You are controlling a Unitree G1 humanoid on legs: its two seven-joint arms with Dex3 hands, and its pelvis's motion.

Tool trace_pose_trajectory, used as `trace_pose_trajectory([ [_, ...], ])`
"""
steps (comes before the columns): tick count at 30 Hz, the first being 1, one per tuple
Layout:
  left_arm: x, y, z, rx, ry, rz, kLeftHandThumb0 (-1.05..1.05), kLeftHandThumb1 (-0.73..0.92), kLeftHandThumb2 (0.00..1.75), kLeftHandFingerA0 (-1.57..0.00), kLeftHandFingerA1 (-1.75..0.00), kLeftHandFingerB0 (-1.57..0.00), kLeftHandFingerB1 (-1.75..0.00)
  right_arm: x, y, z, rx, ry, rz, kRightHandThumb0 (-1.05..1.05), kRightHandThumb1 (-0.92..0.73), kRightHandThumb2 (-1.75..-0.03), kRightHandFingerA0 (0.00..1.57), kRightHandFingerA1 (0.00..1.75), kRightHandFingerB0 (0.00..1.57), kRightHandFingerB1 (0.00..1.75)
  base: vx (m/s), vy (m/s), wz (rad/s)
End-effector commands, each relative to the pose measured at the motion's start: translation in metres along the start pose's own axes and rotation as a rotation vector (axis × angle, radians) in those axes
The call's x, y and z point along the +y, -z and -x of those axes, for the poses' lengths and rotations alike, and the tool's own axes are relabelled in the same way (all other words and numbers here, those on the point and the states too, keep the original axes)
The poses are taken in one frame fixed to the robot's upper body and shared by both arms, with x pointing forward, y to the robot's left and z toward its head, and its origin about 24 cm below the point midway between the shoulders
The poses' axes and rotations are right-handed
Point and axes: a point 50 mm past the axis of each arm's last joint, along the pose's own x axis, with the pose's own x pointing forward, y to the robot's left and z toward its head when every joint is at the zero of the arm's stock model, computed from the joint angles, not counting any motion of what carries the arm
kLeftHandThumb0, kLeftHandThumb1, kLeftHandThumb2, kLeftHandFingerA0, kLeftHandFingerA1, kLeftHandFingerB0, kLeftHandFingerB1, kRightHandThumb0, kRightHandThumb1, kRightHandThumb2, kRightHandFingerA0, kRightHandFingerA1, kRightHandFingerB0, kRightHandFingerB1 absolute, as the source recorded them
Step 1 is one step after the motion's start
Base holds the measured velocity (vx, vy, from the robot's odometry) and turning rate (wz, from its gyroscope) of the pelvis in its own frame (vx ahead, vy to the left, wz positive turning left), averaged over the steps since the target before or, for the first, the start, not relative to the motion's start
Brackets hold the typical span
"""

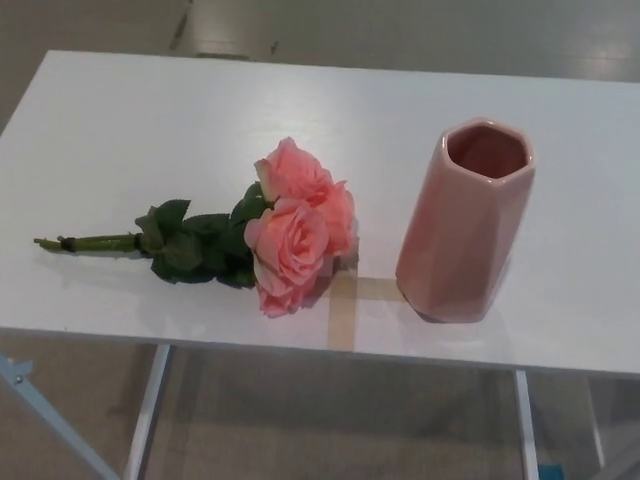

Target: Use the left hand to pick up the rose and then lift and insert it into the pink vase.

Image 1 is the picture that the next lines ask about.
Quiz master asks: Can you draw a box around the white metal table leg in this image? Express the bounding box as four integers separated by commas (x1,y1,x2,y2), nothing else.
513,370,544,480
122,344,174,480

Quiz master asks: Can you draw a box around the light blue metal frame bar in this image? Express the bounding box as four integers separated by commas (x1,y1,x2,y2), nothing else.
0,352,121,480

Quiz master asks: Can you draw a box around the long beige tape strip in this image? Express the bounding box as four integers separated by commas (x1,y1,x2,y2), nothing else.
327,272,357,351

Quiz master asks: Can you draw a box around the thin grey table leg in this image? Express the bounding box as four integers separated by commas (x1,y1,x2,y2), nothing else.
579,374,605,466

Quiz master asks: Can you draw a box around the pink artificial rose bouquet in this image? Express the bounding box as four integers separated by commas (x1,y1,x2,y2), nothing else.
33,137,357,317

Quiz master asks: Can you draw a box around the pink faceted ceramic vase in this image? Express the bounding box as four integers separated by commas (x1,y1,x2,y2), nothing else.
394,117,537,324

